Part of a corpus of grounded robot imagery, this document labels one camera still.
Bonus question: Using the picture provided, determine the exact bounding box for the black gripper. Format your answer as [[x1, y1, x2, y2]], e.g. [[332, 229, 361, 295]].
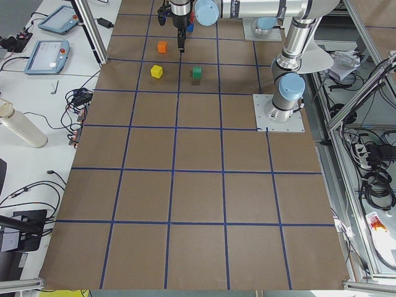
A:
[[170, 0, 189, 53]]

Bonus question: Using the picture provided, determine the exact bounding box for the blue block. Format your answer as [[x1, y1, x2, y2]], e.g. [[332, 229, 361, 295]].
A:
[[186, 23, 194, 32]]

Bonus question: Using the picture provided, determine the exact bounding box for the orange block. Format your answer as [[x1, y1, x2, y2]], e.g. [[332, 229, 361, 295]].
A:
[[157, 40, 168, 54]]

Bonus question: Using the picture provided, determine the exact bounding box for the green block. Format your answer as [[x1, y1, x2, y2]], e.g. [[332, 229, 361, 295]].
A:
[[192, 66, 202, 80]]

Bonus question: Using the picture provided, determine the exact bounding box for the yellow block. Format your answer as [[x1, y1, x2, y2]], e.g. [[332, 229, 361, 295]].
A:
[[150, 65, 163, 79]]

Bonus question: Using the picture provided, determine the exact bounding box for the upper teach pendant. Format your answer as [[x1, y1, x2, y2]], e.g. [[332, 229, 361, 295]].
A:
[[38, 5, 79, 35]]

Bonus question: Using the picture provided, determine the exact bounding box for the teach pendant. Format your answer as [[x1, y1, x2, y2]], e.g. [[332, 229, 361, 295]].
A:
[[38, 5, 79, 35], [24, 40, 70, 75]]

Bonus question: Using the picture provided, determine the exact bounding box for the black power adapter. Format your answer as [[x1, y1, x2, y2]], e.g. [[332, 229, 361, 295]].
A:
[[72, 93, 93, 106]]

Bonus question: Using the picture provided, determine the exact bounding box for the lower teach pendant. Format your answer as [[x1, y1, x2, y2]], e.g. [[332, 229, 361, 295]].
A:
[[24, 40, 70, 75]]

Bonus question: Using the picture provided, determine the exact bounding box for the hex key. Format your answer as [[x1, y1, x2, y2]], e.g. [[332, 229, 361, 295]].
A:
[[50, 80, 59, 95]]

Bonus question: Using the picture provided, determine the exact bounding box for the white bottle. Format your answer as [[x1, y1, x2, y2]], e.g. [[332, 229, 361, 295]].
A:
[[1, 98, 48, 148]]

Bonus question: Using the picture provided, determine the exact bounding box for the white power strip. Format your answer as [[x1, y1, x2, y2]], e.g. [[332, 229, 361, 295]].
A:
[[351, 143, 371, 170]]

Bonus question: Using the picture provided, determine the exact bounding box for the black monitor stand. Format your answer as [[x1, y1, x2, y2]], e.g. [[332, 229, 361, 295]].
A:
[[1, 210, 47, 252]]

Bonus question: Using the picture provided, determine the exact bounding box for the red white plastic bag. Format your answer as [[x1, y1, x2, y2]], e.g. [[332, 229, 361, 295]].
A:
[[366, 212, 388, 233]]

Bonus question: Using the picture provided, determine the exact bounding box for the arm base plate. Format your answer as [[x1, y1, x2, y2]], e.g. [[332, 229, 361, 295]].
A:
[[243, 17, 282, 42], [252, 94, 305, 133]]

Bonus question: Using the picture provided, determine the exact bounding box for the aluminium frame post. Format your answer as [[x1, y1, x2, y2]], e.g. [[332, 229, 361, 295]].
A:
[[71, 0, 108, 65]]

